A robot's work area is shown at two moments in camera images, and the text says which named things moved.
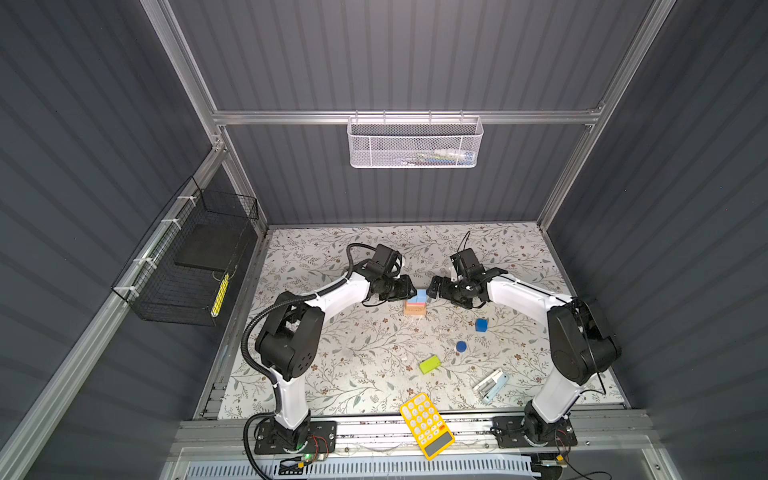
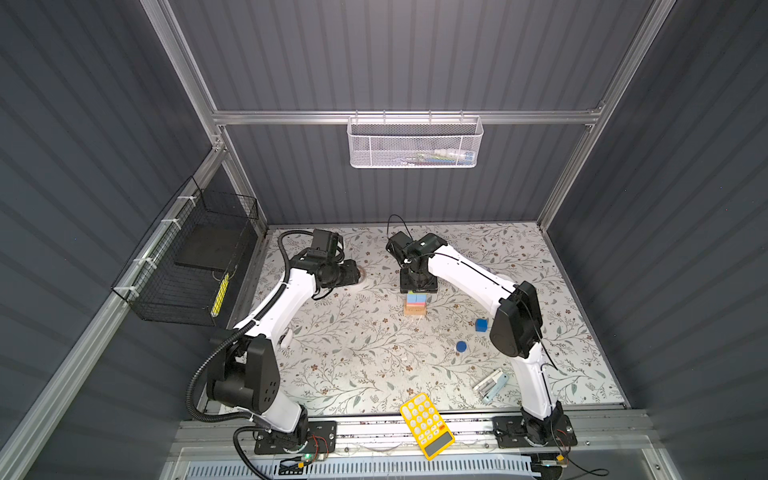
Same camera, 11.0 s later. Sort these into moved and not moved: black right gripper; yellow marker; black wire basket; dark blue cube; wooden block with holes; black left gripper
Moved: black right gripper; black left gripper
Not moved: wooden block with holes; dark blue cube; yellow marker; black wire basket
